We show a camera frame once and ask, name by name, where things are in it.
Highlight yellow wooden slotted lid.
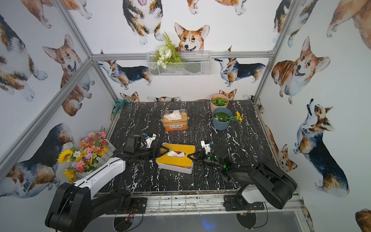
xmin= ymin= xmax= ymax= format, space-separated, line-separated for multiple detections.
xmin=156 ymin=143 xmax=196 ymax=168

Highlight white rectangular tissue box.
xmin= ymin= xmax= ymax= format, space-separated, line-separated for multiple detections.
xmin=156 ymin=160 xmax=194 ymax=175

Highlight clear plastic tissue box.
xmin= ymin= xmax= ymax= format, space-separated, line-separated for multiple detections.
xmin=161 ymin=109 xmax=189 ymax=131

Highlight orange tissue pack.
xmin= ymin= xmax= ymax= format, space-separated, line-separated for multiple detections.
xmin=166 ymin=151 xmax=186 ymax=158
xmin=164 ymin=110 xmax=182 ymax=121

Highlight light wooden slotted lid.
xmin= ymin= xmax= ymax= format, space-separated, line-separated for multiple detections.
xmin=162 ymin=112 xmax=188 ymax=124

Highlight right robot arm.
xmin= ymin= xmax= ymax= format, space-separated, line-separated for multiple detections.
xmin=187 ymin=148 xmax=298 ymax=211

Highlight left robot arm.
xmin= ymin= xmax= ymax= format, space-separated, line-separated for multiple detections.
xmin=45 ymin=133 xmax=163 ymax=232

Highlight blue-grey plant pot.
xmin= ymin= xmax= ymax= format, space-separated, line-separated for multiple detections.
xmin=213 ymin=107 xmax=232 ymax=131

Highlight yellow artificial flower sprig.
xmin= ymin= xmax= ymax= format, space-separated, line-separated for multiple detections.
xmin=230 ymin=111 xmax=244 ymax=123

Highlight colourful flower bouquet planter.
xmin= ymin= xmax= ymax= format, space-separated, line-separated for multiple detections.
xmin=57 ymin=132 xmax=116 ymax=183

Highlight green cloth at corner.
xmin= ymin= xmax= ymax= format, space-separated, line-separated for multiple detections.
xmin=112 ymin=98 xmax=133 ymax=117

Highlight pink plant pot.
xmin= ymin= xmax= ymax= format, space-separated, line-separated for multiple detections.
xmin=210 ymin=94 xmax=229 ymax=112

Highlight white flowers with fern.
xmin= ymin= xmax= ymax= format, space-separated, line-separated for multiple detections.
xmin=153 ymin=32 xmax=184 ymax=69

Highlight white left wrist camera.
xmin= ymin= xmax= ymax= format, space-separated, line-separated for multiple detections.
xmin=145 ymin=134 xmax=157 ymax=148

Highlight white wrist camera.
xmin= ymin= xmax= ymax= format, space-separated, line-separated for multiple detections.
xmin=201 ymin=141 xmax=213 ymax=155
xmin=145 ymin=134 xmax=157 ymax=148

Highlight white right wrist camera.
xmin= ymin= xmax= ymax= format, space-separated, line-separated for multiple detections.
xmin=201 ymin=141 xmax=213 ymax=155

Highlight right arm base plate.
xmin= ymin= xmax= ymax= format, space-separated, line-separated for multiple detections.
xmin=223 ymin=195 xmax=265 ymax=211

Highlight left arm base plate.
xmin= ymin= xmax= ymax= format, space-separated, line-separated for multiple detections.
xmin=114 ymin=197 xmax=148 ymax=214

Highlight white wire wall basket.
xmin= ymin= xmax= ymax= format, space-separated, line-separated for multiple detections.
xmin=146 ymin=52 xmax=212 ymax=77

